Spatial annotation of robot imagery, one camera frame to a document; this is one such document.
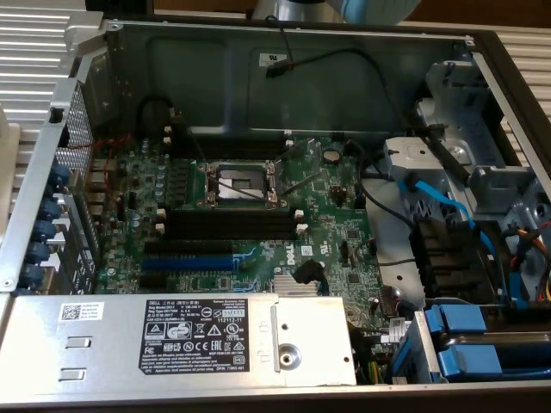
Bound CPU socket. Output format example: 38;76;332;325
200;158;288;210

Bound blue expansion slot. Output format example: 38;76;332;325
140;256;237;271

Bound black looped wire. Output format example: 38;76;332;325
136;96;176;139

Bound black ribbed fan shroud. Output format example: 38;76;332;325
408;217;500;305

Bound silver power supply unit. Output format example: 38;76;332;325
0;292;358;388

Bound silver aluminium corner bracket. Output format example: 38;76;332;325
63;11;108;57

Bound black power supply label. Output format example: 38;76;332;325
138;299;250;374

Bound blue flat data wire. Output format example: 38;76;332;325
396;178;524;311

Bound grey metal disk bay cage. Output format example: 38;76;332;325
382;59;551;311

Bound metal rear port block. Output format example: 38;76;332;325
85;157;121;210

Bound long black expansion slot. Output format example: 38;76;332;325
143;239;234;256

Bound blue disk caddy handle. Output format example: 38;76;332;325
437;343;504;383
424;304;488;335

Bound open PC case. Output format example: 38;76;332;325
0;11;551;410

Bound black wire with flat connector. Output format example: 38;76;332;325
263;15;473;184

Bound thin metal locking lever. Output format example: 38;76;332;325
201;165;264;200
282;170;318;197

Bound green Dell motherboard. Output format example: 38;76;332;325
88;131;388;345

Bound silver finned chipset heatsink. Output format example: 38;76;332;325
273;274;323;298

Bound thin red wire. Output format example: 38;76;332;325
68;132;133;203

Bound orange red yellow power wires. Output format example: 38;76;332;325
509;227;551;302

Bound white barcode sticker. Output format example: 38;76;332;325
59;302;104;322

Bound blue card retention clip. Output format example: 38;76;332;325
21;262;44;287
36;219;58;242
28;240;51;264
49;165;72;190
42;197;64;220

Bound black folded wire bundle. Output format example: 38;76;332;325
291;259;331;298

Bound black curved power wire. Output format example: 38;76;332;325
344;139;417;229

